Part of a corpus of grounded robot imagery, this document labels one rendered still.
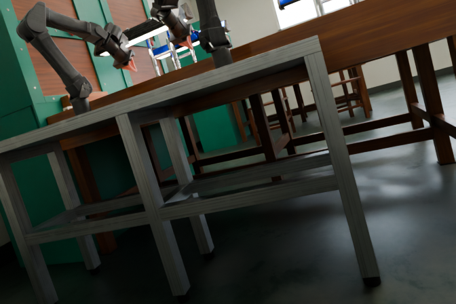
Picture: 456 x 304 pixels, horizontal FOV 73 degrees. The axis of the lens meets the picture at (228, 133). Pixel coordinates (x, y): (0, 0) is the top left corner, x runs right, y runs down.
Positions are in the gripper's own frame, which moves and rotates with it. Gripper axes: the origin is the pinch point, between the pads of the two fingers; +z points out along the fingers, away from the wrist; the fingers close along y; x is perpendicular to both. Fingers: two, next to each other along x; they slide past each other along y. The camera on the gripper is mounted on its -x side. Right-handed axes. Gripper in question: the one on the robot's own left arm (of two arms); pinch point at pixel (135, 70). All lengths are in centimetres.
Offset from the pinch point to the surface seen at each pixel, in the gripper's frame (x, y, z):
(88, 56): -38, 52, 6
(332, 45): 24, -89, 2
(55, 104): 7, 50, -3
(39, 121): 20, 50, -7
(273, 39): 18, -70, -4
